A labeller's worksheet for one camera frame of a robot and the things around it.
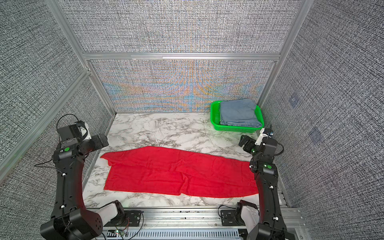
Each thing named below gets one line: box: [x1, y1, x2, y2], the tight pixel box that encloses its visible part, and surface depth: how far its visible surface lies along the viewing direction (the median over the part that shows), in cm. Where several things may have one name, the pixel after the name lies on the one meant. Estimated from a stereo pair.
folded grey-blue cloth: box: [220, 98, 262, 128], surface depth 113 cm
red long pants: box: [100, 147, 260, 198], surface depth 90 cm
